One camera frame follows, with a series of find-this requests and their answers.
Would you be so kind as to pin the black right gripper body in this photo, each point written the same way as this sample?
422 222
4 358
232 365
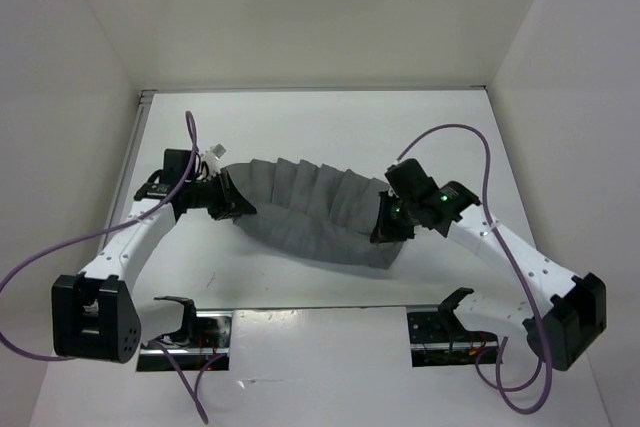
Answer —
403 208

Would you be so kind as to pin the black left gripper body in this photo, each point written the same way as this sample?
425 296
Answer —
205 193

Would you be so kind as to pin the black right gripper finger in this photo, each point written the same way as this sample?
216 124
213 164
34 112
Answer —
384 221
392 234

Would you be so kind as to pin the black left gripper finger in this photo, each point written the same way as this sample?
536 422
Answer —
230 193
229 211

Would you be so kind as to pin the grey pleated skirt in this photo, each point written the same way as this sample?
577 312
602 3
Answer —
318 213

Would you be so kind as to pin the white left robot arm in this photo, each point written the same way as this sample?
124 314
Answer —
93 314

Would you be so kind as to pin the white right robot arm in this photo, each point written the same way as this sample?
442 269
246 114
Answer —
562 314

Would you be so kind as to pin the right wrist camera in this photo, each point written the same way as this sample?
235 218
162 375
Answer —
409 181

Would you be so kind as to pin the aluminium table frame rail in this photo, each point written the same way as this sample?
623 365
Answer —
119 199

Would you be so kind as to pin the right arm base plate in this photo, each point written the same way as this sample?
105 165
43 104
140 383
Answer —
431 345

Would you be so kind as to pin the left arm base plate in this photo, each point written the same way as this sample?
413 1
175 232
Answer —
204 346

